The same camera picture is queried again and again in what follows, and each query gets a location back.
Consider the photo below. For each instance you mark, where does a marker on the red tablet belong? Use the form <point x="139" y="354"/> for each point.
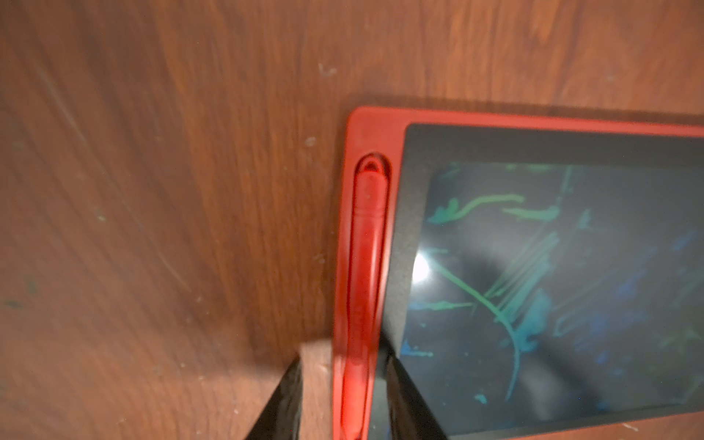
<point x="538" y="274"/>

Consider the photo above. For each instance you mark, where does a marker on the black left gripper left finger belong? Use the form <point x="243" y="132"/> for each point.
<point x="281" y="417"/>

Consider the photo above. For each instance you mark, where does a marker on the red stylus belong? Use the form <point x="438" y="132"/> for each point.
<point x="366" y="243"/>

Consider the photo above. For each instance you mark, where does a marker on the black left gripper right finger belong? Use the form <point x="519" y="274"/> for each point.
<point x="410" y="416"/>

